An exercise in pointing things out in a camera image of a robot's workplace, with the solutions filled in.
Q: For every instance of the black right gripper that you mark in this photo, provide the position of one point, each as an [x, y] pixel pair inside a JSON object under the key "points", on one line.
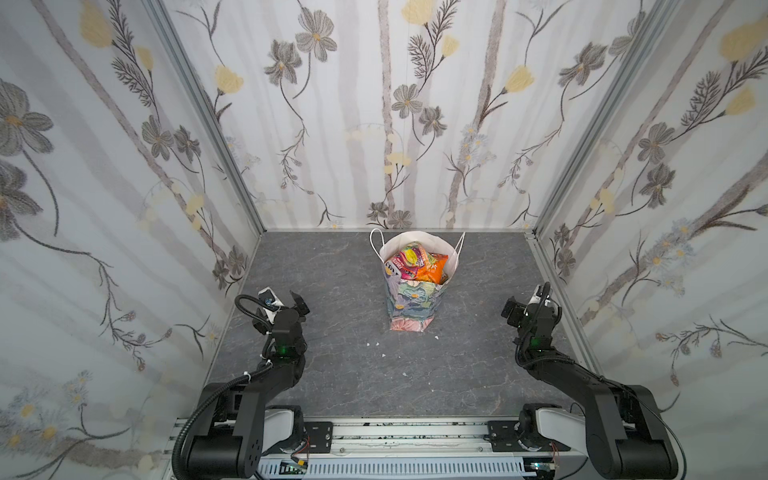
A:
{"points": [[528, 312]]}

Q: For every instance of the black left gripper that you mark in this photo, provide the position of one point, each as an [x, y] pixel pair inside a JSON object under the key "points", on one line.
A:
{"points": [[298, 306]]}

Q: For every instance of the orange corn chips bag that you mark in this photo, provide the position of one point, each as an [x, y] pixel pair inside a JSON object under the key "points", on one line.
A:
{"points": [[433, 270]]}

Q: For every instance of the red Fox's candy bag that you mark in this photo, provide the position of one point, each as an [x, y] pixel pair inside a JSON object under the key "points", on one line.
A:
{"points": [[412, 262]]}

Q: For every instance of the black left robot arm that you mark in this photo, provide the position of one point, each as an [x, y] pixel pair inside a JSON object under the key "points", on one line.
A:
{"points": [[230, 429]]}

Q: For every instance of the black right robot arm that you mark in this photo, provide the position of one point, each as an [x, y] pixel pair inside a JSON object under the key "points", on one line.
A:
{"points": [[621, 431]]}

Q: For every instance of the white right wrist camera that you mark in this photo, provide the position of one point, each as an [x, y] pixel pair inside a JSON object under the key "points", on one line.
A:
{"points": [[536, 296]]}

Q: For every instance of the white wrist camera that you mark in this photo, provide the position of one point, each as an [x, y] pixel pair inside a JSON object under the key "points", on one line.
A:
{"points": [[536, 296], [271, 304]]}

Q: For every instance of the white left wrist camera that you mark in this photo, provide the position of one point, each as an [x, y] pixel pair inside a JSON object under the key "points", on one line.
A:
{"points": [[271, 304]]}

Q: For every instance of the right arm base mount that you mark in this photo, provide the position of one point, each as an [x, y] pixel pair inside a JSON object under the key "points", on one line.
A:
{"points": [[539, 428]]}

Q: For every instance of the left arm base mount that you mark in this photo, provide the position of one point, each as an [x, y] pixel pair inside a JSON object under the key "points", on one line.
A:
{"points": [[300, 432]]}

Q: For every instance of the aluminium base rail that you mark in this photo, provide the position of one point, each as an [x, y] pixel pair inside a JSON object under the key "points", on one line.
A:
{"points": [[442, 447]]}

